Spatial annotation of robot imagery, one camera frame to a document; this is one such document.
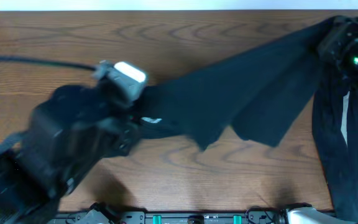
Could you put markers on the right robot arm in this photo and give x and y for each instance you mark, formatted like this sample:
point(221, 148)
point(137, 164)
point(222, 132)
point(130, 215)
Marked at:
point(349, 64)

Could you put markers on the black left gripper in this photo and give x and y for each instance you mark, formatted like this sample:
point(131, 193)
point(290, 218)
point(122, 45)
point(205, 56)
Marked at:
point(130, 123)

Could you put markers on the dark teal t-shirt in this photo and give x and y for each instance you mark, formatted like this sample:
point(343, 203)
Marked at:
point(258, 93)

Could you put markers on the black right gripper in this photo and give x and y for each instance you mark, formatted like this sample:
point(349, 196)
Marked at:
point(345, 31)

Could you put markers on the dark clothes pile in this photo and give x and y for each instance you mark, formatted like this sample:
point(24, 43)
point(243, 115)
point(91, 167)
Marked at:
point(335, 132)

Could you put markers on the black aluminium mounting rail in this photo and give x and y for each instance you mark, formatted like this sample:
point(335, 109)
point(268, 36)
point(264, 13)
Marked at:
point(258, 216)

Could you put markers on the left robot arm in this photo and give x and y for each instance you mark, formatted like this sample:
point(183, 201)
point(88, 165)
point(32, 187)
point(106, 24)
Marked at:
point(67, 135)

